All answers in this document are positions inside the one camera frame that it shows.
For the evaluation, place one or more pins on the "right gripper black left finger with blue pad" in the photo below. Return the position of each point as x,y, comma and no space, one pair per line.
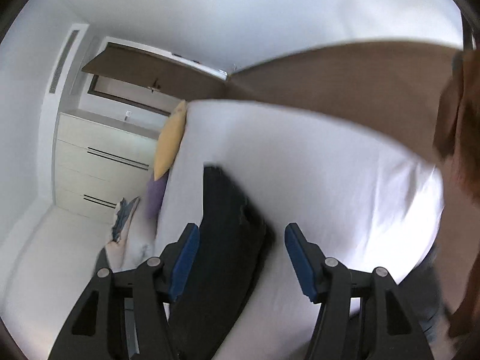
120,315

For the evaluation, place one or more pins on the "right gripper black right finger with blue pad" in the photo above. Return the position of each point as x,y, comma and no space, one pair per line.
388,326

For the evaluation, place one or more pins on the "black embroidered pants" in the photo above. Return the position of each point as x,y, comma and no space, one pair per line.
234,243

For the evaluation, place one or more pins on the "folded beige duvet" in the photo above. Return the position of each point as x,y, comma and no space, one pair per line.
131,239

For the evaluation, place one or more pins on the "white bed mattress sheet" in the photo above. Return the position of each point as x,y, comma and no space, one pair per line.
363,198

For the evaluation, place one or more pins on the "purple cushion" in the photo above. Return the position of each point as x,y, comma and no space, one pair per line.
155,191

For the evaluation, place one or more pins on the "yellow cushion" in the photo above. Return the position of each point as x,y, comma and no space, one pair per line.
169,140

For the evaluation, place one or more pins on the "brown wooden door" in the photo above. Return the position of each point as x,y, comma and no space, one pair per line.
142,68

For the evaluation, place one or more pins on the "cream wardrobe with black handles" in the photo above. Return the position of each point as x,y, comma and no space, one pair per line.
100,161

